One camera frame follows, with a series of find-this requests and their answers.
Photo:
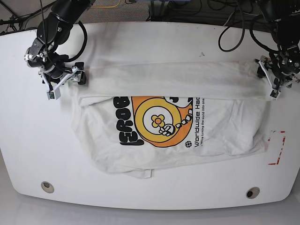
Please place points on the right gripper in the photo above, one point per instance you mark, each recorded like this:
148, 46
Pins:
55, 78

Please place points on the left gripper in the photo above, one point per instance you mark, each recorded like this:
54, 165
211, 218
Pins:
280, 72

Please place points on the white T-shirt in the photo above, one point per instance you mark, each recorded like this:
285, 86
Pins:
132, 121

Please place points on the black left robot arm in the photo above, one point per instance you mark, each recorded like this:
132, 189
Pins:
283, 18

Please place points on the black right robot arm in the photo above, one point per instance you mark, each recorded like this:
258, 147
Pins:
54, 30

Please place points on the red tape rectangle marking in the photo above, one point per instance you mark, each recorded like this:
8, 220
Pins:
275, 145

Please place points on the black tripod legs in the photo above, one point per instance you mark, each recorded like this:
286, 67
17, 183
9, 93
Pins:
16, 22

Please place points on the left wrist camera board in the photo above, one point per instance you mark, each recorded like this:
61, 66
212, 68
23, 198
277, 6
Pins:
275, 94

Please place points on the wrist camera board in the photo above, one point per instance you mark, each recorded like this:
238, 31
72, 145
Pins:
54, 94
275, 94

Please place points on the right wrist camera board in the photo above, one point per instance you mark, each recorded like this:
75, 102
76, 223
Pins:
54, 94

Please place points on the left table cable grommet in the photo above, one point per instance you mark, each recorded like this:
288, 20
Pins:
47, 187

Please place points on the table cable grommet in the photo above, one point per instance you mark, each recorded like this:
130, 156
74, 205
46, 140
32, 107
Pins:
47, 187
252, 192

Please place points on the right table cable grommet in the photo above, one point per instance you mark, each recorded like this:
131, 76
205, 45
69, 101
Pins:
252, 192

